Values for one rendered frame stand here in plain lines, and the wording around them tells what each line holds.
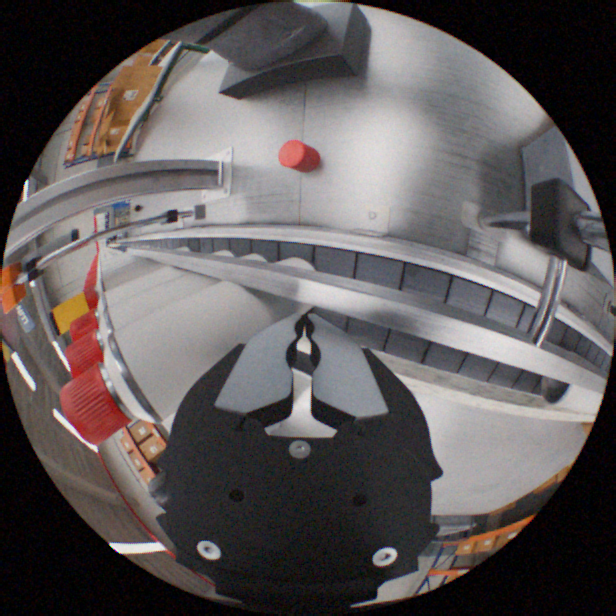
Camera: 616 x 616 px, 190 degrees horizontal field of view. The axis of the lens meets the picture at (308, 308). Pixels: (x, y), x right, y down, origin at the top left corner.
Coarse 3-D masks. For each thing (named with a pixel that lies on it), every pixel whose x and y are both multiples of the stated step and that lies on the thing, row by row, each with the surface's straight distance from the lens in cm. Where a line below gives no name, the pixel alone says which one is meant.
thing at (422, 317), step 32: (160, 256) 24; (192, 256) 16; (224, 256) 14; (256, 288) 11; (288, 288) 9; (320, 288) 8; (352, 288) 8; (384, 288) 8; (384, 320) 8; (416, 320) 8; (448, 320) 8; (480, 320) 9; (480, 352) 9; (512, 352) 9; (544, 352) 11; (576, 384) 15
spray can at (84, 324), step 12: (216, 252) 24; (228, 252) 24; (144, 276) 20; (156, 276) 20; (168, 276) 20; (120, 288) 20; (132, 288) 19; (144, 288) 19; (108, 300) 19; (120, 300) 19; (96, 312) 20; (72, 324) 21; (84, 324) 20; (96, 324) 19; (72, 336) 20
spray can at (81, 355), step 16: (256, 256) 20; (192, 272) 17; (160, 288) 15; (176, 288) 15; (192, 288) 15; (128, 304) 15; (144, 304) 14; (160, 304) 14; (112, 320) 14; (128, 320) 14; (96, 336) 15; (80, 352) 15; (96, 352) 15; (80, 368) 15
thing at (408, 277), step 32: (288, 256) 19; (320, 256) 17; (352, 256) 16; (384, 256) 19; (416, 288) 16; (448, 288) 17; (480, 288) 17; (352, 320) 18; (512, 320) 19; (384, 352) 19; (416, 352) 18; (448, 352) 18; (576, 352) 28; (512, 384) 24
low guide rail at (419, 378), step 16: (304, 336) 17; (400, 368) 16; (416, 368) 17; (416, 384) 16; (432, 384) 16; (448, 384) 17; (464, 384) 18; (480, 384) 19; (464, 400) 18; (480, 400) 18; (496, 400) 19; (512, 400) 21; (528, 400) 23; (528, 416) 23; (544, 416) 26; (560, 416) 29; (576, 416) 33; (592, 416) 40
